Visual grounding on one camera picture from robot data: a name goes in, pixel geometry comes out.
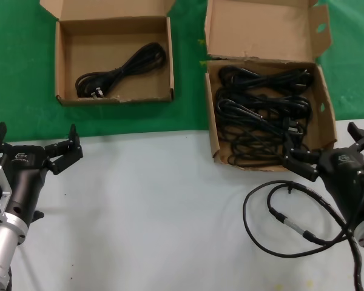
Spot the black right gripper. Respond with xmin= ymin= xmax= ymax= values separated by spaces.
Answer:
xmin=281 ymin=122 xmax=364 ymax=235

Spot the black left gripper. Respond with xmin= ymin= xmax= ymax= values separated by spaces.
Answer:
xmin=0 ymin=122 xmax=84 ymax=227

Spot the black power cord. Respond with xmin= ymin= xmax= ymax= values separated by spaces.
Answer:
xmin=215 ymin=87 xmax=313 ymax=122
xmin=75 ymin=42 xmax=167 ymax=100
xmin=218 ymin=118 xmax=310 ymax=167
xmin=218 ymin=65 xmax=315 ymax=92

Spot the torn brown cardboard box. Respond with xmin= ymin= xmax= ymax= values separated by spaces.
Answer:
xmin=203 ymin=0 xmax=338 ymax=173

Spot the shallow brown cardboard box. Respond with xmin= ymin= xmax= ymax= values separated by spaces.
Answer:
xmin=39 ymin=0 xmax=177 ymax=107

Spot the green cloth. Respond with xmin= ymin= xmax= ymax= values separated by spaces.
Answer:
xmin=0 ymin=0 xmax=364 ymax=144

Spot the black robot cable silver connector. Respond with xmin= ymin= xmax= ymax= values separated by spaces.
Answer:
xmin=242 ymin=179 xmax=364 ymax=291

